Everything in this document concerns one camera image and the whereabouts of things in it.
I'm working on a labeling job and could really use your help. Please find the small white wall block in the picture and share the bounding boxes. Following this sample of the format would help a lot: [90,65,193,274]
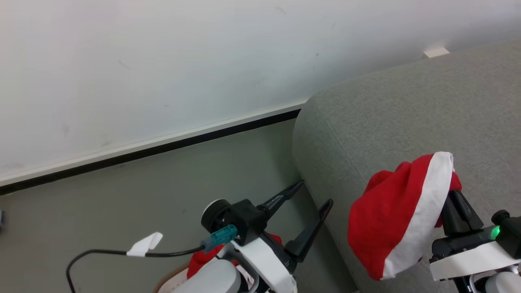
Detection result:
[423,47,451,59]

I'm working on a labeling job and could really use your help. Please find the red white santa hat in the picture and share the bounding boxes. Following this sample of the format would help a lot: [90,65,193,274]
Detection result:
[348,152,462,281]

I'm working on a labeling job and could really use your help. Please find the white tape tag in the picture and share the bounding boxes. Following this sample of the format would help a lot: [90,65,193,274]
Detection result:
[126,232,164,258]

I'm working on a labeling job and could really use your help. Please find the grey fabric sofa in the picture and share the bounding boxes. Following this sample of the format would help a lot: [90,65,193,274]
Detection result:
[292,39,521,293]

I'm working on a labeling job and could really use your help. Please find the black white baseboard strip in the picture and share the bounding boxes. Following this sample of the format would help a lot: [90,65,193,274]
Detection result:
[0,98,310,196]

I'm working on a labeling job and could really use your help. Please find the red clothing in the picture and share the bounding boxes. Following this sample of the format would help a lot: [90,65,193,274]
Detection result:
[186,233,283,280]

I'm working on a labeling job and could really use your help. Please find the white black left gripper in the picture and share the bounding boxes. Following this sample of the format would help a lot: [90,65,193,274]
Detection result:
[230,180,334,293]

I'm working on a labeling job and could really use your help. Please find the black cable teal connector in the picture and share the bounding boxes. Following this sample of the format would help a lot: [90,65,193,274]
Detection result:
[66,224,239,293]

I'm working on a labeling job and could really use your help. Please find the brown rimmed laundry basket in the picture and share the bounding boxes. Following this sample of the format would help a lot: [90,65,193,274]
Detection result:
[153,264,190,293]

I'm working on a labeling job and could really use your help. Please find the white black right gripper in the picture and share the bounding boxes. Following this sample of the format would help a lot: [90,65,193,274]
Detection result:
[429,189,521,282]

